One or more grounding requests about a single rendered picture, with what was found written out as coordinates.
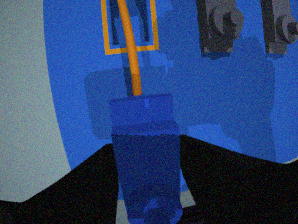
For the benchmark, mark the blue flat plate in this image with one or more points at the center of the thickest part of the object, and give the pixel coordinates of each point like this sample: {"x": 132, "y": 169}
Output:
{"x": 231, "y": 67}

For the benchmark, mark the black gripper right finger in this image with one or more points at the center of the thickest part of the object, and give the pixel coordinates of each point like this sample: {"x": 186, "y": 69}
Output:
{"x": 231, "y": 188}

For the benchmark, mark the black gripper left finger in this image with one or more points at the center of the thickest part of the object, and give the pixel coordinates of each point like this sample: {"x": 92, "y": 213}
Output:
{"x": 87, "y": 195}

